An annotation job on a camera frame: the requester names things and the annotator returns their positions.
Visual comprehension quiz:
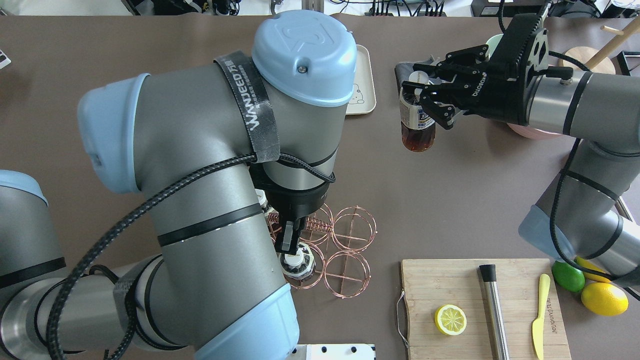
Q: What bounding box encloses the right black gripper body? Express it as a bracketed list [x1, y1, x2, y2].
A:
[460, 63, 529, 126]

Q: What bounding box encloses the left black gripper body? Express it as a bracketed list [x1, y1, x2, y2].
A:
[249, 162, 330, 221]

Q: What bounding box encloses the copper wire bottle basket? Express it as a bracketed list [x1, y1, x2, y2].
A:
[283, 203, 378, 299]

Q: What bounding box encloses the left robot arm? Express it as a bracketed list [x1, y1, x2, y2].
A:
[1, 10, 357, 360]

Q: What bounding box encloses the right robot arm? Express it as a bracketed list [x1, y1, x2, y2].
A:
[394, 40, 639, 298]

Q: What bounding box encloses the green bowl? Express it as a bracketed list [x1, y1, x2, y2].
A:
[486, 33, 504, 60]

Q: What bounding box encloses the grey folded cloth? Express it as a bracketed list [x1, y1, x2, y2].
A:
[394, 57, 439, 91]

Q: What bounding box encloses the pink bowl of ice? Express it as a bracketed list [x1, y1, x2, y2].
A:
[507, 123, 563, 141]

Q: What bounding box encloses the cream rabbit tray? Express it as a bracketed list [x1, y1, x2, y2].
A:
[346, 44, 377, 116]

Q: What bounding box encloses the wooden mug tree stand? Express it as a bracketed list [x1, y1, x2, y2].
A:
[564, 16, 640, 75]

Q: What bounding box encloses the steel ice scoop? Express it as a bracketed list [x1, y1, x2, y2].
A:
[614, 196, 636, 223]

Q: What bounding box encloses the steel muddler black tip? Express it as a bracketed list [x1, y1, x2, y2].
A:
[478, 264, 511, 360]

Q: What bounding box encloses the half lemon slice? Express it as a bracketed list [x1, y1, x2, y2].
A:
[434, 304, 467, 337]

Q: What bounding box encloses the yellow plastic knife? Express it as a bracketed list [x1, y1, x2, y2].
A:
[531, 273, 551, 360]

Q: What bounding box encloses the green lime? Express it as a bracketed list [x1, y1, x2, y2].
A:
[551, 260, 586, 293]

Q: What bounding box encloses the yellow lemon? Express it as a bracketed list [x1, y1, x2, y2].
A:
[580, 282, 629, 317]
[574, 256, 611, 283]

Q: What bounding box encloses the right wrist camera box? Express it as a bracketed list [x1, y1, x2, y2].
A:
[492, 13, 549, 83]

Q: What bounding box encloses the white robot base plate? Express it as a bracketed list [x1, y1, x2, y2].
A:
[286, 343, 377, 360]

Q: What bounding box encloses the black frame box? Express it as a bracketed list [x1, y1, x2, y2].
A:
[613, 50, 640, 98]

